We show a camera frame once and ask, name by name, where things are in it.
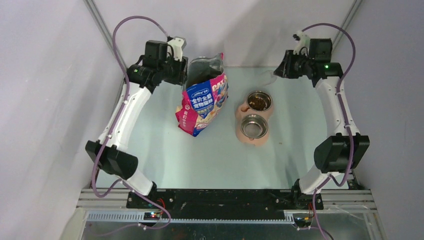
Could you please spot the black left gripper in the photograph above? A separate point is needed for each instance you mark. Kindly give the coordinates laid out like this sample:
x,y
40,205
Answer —
x,y
181,77

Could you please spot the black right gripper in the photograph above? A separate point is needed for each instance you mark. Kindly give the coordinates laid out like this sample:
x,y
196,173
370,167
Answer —
x,y
285,69

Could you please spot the pet food bag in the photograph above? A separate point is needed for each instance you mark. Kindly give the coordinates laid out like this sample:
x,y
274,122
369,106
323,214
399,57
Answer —
x,y
204,94

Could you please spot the clear plastic scoop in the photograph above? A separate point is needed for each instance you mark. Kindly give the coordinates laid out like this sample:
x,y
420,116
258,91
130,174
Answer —
x,y
266,78

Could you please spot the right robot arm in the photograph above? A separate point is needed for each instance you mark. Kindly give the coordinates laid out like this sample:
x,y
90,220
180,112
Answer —
x,y
345,146

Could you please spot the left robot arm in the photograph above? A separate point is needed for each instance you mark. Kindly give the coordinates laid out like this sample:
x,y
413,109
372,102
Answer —
x,y
161,62

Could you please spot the brown kibble in bowls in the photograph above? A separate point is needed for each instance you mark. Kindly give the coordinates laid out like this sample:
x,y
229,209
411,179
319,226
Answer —
x,y
258,102

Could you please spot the far steel bowl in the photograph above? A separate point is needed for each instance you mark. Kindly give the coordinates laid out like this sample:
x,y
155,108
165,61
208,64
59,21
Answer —
x,y
260,92

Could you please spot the steel bowl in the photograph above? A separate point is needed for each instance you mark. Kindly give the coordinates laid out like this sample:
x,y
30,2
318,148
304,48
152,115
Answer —
x,y
254,126
260,92

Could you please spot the pink double bowl stand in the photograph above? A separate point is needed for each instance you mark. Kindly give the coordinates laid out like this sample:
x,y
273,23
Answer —
x,y
244,110

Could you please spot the near steel bowl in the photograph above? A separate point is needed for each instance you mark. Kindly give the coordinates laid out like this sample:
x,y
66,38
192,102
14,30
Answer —
x,y
254,126

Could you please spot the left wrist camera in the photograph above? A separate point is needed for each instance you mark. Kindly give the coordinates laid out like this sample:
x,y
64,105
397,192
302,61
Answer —
x,y
177,45

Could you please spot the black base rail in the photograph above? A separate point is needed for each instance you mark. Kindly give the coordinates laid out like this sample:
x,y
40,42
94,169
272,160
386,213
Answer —
x,y
227,204

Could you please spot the aluminium frame front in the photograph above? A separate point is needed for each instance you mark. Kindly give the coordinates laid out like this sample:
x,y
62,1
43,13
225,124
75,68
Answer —
x,y
113,208

